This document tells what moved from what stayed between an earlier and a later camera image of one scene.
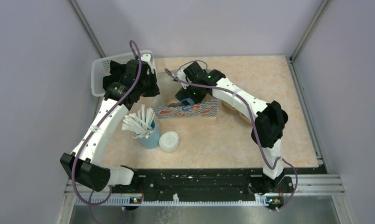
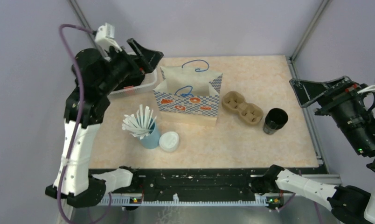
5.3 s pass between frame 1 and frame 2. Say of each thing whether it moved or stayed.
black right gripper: moved
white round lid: stayed
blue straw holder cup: stayed
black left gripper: moved
